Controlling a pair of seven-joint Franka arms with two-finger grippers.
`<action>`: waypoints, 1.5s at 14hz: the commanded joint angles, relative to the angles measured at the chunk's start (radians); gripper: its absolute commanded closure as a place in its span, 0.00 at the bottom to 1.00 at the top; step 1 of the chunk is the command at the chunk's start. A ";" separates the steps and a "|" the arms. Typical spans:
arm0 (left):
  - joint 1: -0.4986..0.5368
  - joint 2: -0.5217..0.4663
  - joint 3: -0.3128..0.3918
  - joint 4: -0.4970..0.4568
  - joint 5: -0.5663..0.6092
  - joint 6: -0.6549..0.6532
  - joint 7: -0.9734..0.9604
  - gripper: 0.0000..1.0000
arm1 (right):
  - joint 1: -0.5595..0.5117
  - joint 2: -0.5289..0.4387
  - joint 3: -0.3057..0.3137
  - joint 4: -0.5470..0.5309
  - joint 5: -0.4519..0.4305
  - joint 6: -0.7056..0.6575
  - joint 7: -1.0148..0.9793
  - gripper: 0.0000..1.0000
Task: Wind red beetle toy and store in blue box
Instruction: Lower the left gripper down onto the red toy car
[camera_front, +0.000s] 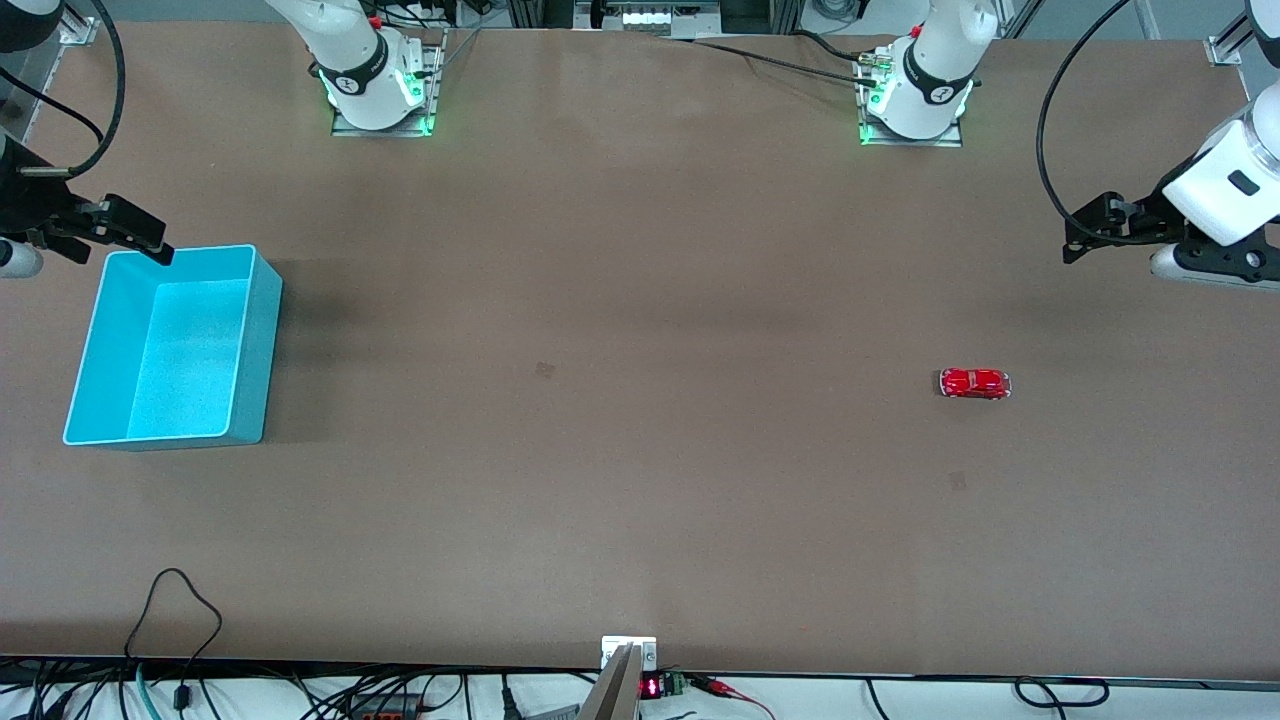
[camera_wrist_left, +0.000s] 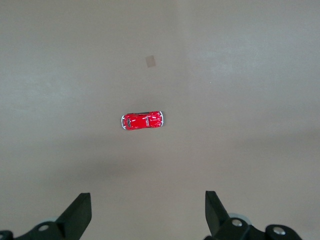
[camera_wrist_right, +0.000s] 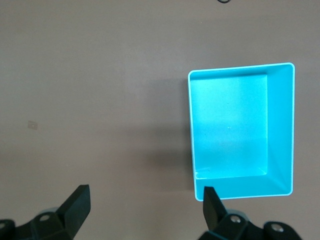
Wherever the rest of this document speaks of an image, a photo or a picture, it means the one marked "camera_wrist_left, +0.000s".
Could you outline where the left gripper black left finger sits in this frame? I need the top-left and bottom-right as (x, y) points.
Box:
(0, 192), (92, 240)

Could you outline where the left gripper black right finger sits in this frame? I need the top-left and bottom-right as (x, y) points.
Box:
(203, 190), (305, 240)

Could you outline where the red beetle toy car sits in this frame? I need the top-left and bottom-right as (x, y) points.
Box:
(120, 110), (165, 131)

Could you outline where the translucent tape patch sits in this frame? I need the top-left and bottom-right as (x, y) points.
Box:
(144, 55), (157, 69)

